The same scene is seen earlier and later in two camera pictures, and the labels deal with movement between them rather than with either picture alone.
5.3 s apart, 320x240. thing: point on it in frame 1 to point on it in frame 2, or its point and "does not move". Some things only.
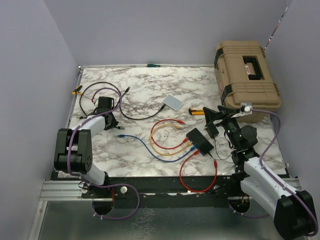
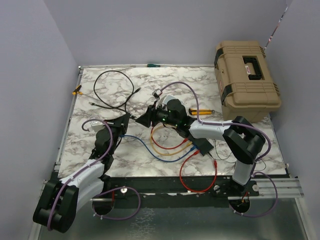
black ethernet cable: x=85 y=116 to x=109 y=106
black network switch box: x=199 y=141 does not move
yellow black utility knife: x=196 y=112 does not move
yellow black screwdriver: x=76 y=91 does not move
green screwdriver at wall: x=152 y=65 does not move
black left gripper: x=114 y=123 to x=120 y=122
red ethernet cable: x=216 y=169 does not move
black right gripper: x=211 y=115 to x=150 y=115
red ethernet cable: x=179 y=121 does not move
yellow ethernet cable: x=188 y=144 does not move
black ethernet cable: x=140 y=118 to x=126 y=101
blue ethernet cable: x=153 y=156 does not move
